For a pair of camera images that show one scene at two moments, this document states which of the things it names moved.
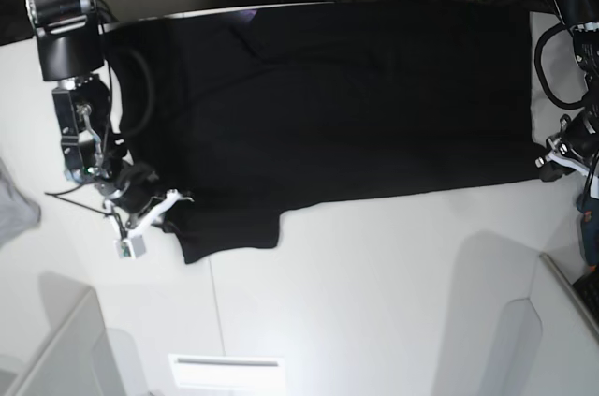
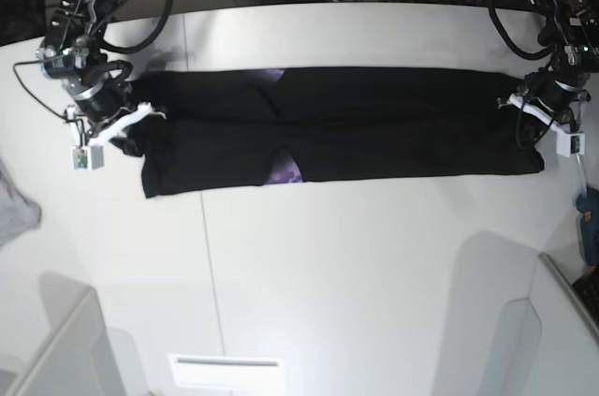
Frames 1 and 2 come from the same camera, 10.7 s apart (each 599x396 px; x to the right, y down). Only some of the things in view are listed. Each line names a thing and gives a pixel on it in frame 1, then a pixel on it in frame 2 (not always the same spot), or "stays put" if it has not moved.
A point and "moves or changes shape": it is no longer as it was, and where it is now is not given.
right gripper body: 576,146 to 551,95
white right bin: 547,340 stays put
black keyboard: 587,289 stays put
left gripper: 133,193 to 105,108
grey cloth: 18,212 stays put
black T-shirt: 228,117 moves or changes shape
